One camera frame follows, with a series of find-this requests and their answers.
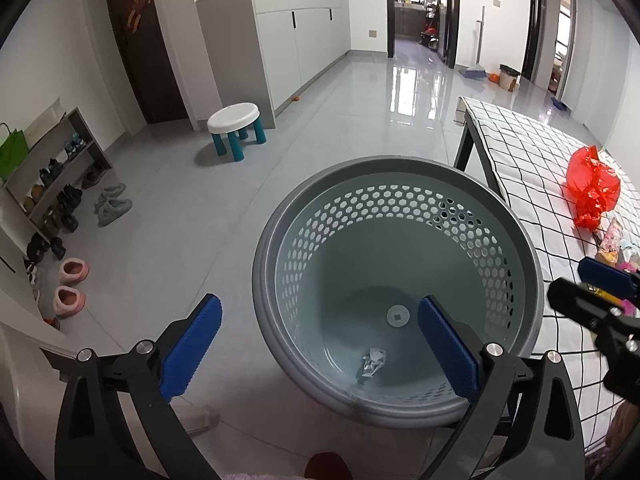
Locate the green paper bag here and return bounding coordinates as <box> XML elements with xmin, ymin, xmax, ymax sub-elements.
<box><xmin>0</xmin><ymin>122</ymin><xmax>30</xmax><ymax>183</ymax></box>

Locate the grey shoe rack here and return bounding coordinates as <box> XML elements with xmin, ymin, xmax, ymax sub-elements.
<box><xmin>0</xmin><ymin>107</ymin><xmax>113</xmax><ymax>241</ymax></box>

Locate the grey perforated plastic basket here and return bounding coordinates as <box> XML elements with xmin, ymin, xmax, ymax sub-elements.
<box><xmin>251</xmin><ymin>155</ymin><xmax>545</xmax><ymax>428</ymax></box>

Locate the grey broom with blue dustpan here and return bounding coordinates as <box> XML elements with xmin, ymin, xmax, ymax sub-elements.
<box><xmin>460</xmin><ymin>6</ymin><xmax>487</xmax><ymax>80</ymax></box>

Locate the white long cabinet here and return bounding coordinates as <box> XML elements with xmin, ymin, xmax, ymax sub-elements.
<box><xmin>196</xmin><ymin>0</ymin><xmax>351</xmax><ymax>130</ymax></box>

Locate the group of dark shoes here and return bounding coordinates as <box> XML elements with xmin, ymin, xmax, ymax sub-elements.
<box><xmin>22</xmin><ymin>130</ymin><xmax>108</xmax><ymax>281</ymax></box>

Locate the white paper bag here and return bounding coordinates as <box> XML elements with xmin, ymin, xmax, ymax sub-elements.
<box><xmin>22</xmin><ymin>97</ymin><xmax>66</xmax><ymax>148</ymax></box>

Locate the pink fluffy slipper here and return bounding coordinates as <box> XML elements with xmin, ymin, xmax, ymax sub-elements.
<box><xmin>60</xmin><ymin>258</ymin><xmax>90</xmax><ymax>288</ymax></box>
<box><xmin>53</xmin><ymin>285</ymin><xmax>86</xmax><ymax>318</ymax></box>

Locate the red door decoration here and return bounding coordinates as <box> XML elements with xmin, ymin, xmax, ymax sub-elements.
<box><xmin>122</xmin><ymin>0</ymin><xmax>153</xmax><ymax>36</ymax></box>

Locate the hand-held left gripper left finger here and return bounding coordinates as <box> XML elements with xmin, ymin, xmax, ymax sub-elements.
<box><xmin>54</xmin><ymin>292</ymin><xmax>223</xmax><ymax>480</ymax></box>

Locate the dark balcony door frame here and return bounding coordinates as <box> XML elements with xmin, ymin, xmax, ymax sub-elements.
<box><xmin>385</xmin><ymin>0</ymin><xmax>461</xmax><ymax>68</ymax></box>

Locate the white stool with teal legs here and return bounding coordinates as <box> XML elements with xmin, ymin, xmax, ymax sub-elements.
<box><xmin>207</xmin><ymin>102</ymin><xmax>267</xmax><ymax>163</ymax></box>

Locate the dark bedroom door frame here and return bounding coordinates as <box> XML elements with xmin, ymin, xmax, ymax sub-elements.
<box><xmin>522</xmin><ymin>0</ymin><xmax>543</xmax><ymax>81</ymax></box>

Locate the black table frame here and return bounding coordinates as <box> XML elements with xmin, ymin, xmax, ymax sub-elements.
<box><xmin>453</xmin><ymin>106</ymin><xmax>507</xmax><ymax>200</ymax></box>

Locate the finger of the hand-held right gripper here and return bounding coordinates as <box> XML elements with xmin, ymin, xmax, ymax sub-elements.
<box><xmin>578</xmin><ymin>257</ymin><xmax>640</xmax><ymax>307</ymax></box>
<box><xmin>547</xmin><ymin>277</ymin><xmax>620</xmax><ymax>334</ymax></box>

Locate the crumpled white paper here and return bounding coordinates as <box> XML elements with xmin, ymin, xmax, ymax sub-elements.
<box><xmin>361</xmin><ymin>347</ymin><xmax>390</xmax><ymax>380</ymax></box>

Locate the pink printed wrapper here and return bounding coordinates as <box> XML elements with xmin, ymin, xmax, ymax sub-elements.
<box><xmin>597</xmin><ymin>217</ymin><xmax>626</xmax><ymax>256</ymax></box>

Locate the colourful small wrapper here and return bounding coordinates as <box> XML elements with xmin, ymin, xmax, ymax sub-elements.
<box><xmin>617</xmin><ymin>240</ymin><xmax>640</xmax><ymax>272</ymax></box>

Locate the wicker bin with black liner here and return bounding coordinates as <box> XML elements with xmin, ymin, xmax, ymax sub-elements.
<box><xmin>499</xmin><ymin>64</ymin><xmax>522</xmax><ymax>92</ymax></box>

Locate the black white checked tablecloth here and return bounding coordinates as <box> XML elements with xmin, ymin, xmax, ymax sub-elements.
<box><xmin>459</xmin><ymin>96</ymin><xmax>640</xmax><ymax>461</ymax></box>

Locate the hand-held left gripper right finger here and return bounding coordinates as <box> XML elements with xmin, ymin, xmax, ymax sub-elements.
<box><xmin>416</xmin><ymin>295</ymin><xmax>586</xmax><ymax>480</ymax></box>

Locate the dark brown door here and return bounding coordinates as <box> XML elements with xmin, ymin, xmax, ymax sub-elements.
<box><xmin>102</xmin><ymin>0</ymin><xmax>190</xmax><ymax>125</ymax></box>

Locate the red plastic bag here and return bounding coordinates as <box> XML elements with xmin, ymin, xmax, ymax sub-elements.
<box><xmin>566</xmin><ymin>145</ymin><xmax>622</xmax><ymax>233</ymax></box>

